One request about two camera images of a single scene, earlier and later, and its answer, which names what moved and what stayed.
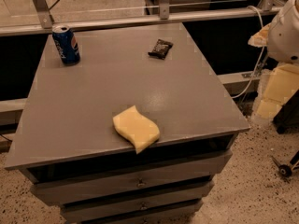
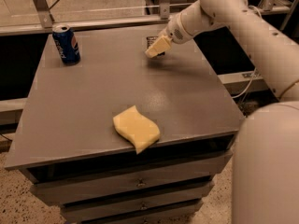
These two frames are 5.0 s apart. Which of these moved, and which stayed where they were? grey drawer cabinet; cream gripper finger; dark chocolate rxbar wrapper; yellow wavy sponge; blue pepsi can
Moved: cream gripper finger; dark chocolate rxbar wrapper
Stayed: grey drawer cabinet; yellow wavy sponge; blue pepsi can
